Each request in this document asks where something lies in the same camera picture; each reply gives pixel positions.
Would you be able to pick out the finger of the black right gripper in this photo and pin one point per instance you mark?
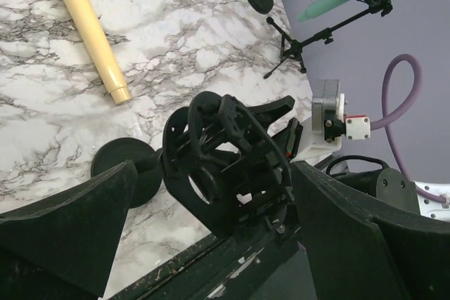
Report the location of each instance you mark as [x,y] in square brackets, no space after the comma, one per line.
[288,139]
[268,113]

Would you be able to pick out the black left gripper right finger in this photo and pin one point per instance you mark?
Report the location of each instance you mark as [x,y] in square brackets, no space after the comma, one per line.
[362,248]

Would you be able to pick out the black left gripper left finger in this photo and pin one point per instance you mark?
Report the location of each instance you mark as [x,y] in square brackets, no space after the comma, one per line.
[64,245]

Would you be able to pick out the black shock mount desk stand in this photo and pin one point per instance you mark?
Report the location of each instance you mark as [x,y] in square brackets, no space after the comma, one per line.
[217,161]

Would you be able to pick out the cream yellow microphone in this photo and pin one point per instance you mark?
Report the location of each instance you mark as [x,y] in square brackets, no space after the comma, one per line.
[98,47]

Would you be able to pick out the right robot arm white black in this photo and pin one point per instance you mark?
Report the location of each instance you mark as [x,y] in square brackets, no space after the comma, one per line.
[393,187]

